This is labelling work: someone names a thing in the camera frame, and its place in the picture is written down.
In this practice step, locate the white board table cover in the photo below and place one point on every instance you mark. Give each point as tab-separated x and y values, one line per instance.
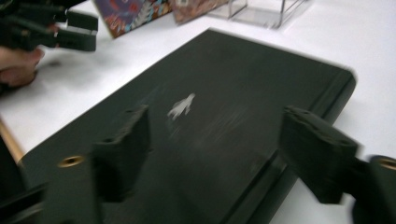
358	46

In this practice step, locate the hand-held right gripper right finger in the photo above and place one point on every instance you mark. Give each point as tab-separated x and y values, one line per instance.
317	155

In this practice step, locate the black book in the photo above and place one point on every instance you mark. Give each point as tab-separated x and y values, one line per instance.
218	109

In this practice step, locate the wooden table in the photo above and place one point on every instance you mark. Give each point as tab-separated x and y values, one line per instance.
11	140

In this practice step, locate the animal picture book green back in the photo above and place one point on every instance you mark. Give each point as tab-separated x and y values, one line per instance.
130	14

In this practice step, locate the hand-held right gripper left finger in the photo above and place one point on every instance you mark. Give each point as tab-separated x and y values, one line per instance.
124	155

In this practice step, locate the clear acrylic book holder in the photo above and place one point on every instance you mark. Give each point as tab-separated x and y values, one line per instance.
264	14

